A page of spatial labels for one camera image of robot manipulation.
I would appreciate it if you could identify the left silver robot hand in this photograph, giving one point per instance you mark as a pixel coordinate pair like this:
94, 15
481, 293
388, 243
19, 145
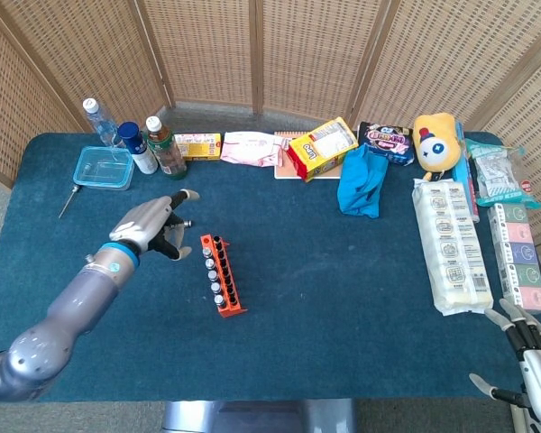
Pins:
142, 221

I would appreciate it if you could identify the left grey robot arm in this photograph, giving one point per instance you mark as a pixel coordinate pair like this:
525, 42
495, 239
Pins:
58, 315

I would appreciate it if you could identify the orange bit holder rack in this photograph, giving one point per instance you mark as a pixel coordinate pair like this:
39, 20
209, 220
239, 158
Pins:
232, 311

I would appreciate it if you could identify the white bottle blue cap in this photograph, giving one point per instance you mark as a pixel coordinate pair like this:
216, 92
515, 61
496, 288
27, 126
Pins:
142, 155

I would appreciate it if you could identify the clear container blue rim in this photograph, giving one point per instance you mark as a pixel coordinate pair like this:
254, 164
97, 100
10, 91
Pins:
101, 169

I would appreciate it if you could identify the green label tea bottle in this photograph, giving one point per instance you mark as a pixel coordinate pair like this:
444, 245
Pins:
167, 153

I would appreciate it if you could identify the small yellow box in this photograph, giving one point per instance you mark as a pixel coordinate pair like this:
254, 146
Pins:
198, 146

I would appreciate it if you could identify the clear water bottle white cap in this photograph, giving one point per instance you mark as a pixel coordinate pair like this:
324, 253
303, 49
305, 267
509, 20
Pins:
100, 122

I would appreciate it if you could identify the pastel tissue multipack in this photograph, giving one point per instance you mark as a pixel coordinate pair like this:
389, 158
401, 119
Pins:
518, 257

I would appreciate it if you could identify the pink wipes pack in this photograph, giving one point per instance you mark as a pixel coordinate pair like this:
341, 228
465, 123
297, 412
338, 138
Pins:
248, 149

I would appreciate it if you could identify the long white wrapped pack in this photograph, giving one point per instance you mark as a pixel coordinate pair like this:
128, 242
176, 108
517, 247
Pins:
451, 248

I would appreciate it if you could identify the blue table carpet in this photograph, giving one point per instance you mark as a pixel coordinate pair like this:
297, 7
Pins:
320, 270

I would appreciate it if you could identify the wicker folding screen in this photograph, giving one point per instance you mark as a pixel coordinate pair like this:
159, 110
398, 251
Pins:
207, 45

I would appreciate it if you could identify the green white snack bag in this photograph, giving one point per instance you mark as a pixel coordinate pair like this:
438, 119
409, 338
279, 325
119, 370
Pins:
496, 176

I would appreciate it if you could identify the blue cloth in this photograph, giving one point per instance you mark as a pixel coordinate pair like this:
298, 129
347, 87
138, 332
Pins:
358, 185

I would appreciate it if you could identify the long blue box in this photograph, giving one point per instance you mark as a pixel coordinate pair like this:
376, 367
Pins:
462, 173

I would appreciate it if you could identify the grey robot torso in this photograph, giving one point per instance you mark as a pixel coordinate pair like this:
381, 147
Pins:
252, 417

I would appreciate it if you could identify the dark sanitary pad pack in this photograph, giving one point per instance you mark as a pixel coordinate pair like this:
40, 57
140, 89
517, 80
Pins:
387, 140

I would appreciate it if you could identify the yellow plush toy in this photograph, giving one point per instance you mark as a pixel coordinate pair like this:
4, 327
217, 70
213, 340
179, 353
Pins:
437, 144

